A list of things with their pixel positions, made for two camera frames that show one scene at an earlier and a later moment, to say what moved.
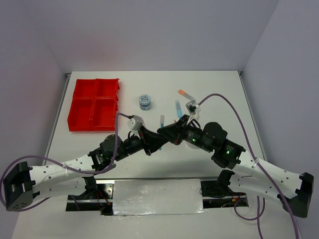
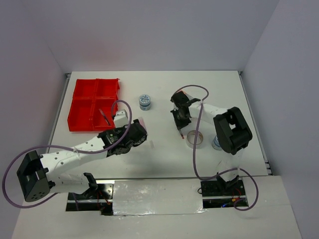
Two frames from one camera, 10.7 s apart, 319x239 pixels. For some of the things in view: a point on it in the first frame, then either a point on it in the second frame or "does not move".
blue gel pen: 162,125 → 104,117
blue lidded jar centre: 144,102 does not move
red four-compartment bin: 94,105 does not move
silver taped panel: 136,197 does not move
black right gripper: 174,132 → 179,123
